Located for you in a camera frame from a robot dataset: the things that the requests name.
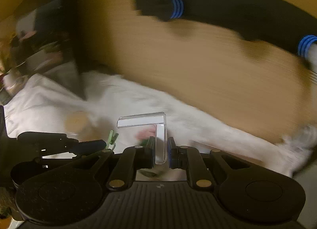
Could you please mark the black wall power strip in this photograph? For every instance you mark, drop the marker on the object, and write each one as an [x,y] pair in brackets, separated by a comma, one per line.
[274,21]

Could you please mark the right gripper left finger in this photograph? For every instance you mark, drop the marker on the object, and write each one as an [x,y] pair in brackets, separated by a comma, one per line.
[130,161]

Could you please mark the white knitted blanket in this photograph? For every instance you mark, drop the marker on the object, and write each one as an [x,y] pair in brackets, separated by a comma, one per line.
[47,100]

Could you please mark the beige lid powder jar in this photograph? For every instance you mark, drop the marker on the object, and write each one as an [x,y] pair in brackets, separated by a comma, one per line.
[77,123]

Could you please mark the black and blue monitor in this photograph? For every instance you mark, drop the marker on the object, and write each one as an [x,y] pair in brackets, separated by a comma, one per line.
[45,42]

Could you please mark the pink cardboard box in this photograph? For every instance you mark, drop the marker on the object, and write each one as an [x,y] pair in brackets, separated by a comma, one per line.
[203,148]

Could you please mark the green thread loop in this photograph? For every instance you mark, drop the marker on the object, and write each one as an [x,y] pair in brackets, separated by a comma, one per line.
[111,141]

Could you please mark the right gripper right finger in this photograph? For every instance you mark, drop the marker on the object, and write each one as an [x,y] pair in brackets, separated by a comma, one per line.
[190,160]

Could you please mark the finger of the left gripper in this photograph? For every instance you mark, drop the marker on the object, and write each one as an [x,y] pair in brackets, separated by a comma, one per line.
[56,143]

